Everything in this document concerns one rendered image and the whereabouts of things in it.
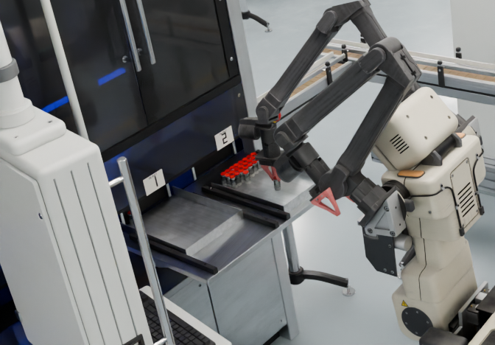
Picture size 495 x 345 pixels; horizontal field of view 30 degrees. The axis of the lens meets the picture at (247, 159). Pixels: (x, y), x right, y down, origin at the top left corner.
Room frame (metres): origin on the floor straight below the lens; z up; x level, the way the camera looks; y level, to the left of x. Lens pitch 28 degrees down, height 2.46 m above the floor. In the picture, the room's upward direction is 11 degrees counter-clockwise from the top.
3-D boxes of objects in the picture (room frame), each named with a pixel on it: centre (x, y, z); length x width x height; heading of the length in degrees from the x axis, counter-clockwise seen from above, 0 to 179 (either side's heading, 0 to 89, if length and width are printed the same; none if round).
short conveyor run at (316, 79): (3.43, -0.22, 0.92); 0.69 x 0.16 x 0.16; 132
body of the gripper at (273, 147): (2.67, -0.08, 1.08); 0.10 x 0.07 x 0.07; 55
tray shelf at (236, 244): (2.71, 0.09, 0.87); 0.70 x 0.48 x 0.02; 132
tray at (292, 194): (2.80, -0.07, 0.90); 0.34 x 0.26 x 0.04; 42
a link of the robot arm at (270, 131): (2.67, -0.08, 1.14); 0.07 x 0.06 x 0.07; 58
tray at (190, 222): (2.65, 0.26, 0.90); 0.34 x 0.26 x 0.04; 42
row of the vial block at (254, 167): (2.88, 0.00, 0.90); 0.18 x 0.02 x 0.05; 132
